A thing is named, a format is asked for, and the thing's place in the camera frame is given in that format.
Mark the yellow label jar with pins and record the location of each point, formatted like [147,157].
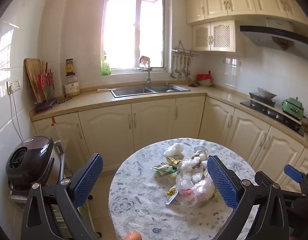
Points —
[69,67]

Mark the gold foil wrapper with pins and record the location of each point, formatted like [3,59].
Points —
[172,160]

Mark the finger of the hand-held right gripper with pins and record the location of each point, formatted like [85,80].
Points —
[294,173]
[262,178]

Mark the white plastic bag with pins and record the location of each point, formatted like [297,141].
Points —
[174,150]

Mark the white plastic spoon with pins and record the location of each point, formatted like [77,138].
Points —
[106,90]

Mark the wooden cutting boards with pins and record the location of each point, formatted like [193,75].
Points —
[32,75]

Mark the orange tape strip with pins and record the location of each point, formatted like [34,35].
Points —
[53,121]

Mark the cream base kitchen cabinets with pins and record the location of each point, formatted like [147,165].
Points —
[151,120]

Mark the red bowl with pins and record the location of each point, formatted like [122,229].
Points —
[203,76]

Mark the clear plastic bag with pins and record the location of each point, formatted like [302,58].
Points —
[191,192]

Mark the white wall socket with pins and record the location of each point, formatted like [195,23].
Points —
[13,86]

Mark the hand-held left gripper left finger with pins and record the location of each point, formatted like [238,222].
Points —
[87,180]

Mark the green electric cooking pot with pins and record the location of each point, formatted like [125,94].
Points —
[293,108]

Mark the dark grey rice cooker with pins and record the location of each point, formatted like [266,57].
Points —
[26,160]

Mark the white bowl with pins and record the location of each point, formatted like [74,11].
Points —
[205,83]

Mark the yellow white small packet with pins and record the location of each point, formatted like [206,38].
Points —
[172,193]

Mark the round towel-covered table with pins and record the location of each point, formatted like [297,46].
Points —
[144,195]

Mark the row of hanging steel utensils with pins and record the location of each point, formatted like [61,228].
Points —
[177,67]

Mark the cream upper kitchen cabinets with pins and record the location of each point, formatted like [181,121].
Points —
[234,1]

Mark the green detergent bottle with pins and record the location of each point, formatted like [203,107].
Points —
[106,68]

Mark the large clear grain jar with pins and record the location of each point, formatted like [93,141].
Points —
[72,86]

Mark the small white tied bag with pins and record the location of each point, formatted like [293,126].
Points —
[190,165]

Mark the white red-lettered packet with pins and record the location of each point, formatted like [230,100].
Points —
[162,167]

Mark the steel double sink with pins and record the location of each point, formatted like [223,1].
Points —
[146,90]

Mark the red chopstick drying rack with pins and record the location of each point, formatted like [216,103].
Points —
[45,85]

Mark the cream lattice door cabinet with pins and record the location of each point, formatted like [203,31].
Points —
[214,36]

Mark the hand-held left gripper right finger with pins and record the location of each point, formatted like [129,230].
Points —
[222,180]

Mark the wall utensil rack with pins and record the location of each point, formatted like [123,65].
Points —
[185,52]

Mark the person's left hand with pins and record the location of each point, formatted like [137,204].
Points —
[133,236]

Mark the black gas stove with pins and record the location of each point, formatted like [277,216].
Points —
[276,117]

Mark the black range hood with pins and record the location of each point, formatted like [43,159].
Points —
[259,33]

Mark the steel kitchen faucet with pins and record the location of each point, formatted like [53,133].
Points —
[149,76]

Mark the steel wok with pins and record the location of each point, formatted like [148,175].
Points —
[264,93]

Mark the brown rag on faucet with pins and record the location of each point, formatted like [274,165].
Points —
[144,61]

